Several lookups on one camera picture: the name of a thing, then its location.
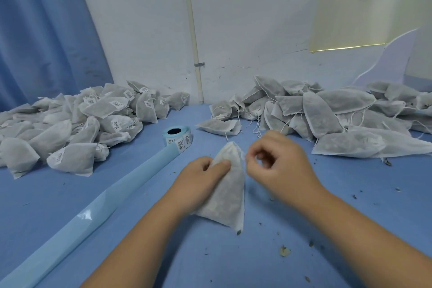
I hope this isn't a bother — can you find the white wall pipe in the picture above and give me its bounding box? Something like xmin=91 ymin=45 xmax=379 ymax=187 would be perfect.
xmin=182 ymin=0 xmax=206 ymax=104

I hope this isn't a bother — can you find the white sachet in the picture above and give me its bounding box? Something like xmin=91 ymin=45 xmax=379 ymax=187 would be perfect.
xmin=195 ymin=140 xmax=247 ymax=235

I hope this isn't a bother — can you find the large beige panel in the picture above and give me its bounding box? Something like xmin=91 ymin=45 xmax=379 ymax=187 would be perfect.
xmin=405 ymin=1 xmax=432 ymax=83

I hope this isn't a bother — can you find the white curved board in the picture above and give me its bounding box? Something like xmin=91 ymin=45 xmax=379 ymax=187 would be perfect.
xmin=351 ymin=29 xmax=419 ymax=89

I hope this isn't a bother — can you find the person's left forearm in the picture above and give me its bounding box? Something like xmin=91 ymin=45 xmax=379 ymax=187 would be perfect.
xmin=81 ymin=200 xmax=197 ymax=288

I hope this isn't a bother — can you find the person's right hand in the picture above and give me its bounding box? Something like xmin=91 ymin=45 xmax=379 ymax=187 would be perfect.
xmin=245 ymin=130 xmax=325 ymax=206

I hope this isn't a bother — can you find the blue curtain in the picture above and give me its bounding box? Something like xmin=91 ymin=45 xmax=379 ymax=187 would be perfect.
xmin=0 ymin=0 xmax=115 ymax=112

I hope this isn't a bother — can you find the person's right forearm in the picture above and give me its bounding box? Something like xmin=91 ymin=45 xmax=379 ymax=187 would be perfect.
xmin=300 ymin=184 xmax=432 ymax=288

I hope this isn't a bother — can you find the blue label roll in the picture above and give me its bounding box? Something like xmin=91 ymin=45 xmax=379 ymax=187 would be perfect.
xmin=0 ymin=126 xmax=195 ymax=288

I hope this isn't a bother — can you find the pile of labelled herb bags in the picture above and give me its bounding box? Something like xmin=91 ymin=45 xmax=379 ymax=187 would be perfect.
xmin=0 ymin=81 xmax=192 ymax=180

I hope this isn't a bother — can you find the pile of unlabelled herb bags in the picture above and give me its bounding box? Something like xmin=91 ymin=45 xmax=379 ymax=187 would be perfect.
xmin=196 ymin=75 xmax=432 ymax=160

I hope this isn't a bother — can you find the person's left hand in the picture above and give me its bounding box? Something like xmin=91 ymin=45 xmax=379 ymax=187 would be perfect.
xmin=167 ymin=156 xmax=232 ymax=218

